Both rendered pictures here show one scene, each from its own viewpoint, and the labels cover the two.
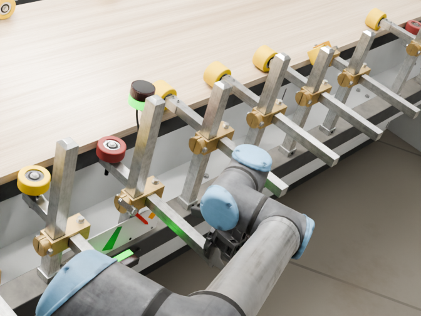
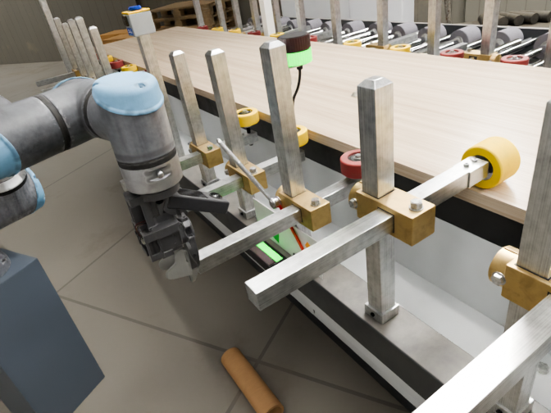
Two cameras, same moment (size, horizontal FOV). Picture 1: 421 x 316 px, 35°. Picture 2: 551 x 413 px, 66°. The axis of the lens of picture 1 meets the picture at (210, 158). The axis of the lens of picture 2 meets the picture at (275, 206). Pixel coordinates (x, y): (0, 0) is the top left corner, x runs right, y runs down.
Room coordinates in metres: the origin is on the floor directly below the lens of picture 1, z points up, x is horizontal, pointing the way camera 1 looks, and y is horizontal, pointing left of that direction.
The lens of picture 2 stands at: (1.65, -0.55, 1.32)
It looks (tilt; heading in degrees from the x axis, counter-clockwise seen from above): 31 degrees down; 118
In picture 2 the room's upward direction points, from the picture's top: 10 degrees counter-clockwise
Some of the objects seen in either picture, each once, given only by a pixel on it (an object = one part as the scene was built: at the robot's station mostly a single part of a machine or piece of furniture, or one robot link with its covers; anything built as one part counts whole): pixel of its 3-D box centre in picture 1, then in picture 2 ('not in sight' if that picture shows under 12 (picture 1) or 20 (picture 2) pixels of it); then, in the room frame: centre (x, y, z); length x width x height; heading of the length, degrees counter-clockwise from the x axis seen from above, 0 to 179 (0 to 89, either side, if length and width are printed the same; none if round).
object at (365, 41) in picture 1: (344, 88); not in sight; (2.15, -0.39, 0.89); 0.03 x 0.03 x 0.48; 57
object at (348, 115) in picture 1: (319, 94); not in sight; (1.97, -0.28, 0.95); 0.50 x 0.04 x 0.04; 57
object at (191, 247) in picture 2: not in sight; (188, 245); (1.22, -0.09, 0.90); 0.05 x 0.02 x 0.09; 146
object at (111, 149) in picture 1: (109, 158); (359, 178); (1.43, 0.27, 0.85); 0.08 x 0.08 x 0.11
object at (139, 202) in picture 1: (138, 195); (302, 204); (1.33, 0.15, 0.84); 0.13 x 0.06 x 0.05; 147
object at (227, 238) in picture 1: (231, 229); (161, 216); (1.19, -0.10, 0.97); 0.09 x 0.08 x 0.12; 56
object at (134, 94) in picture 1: (142, 90); (293, 42); (1.34, 0.20, 1.17); 0.06 x 0.06 x 0.02
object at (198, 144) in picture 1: (211, 138); (389, 208); (1.54, 0.01, 0.94); 0.13 x 0.06 x 0.05; 147
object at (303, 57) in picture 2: (140, 99); (295, 56); (1.34, 0.20, 1.14); 0.06 x 0.06 x 0.02
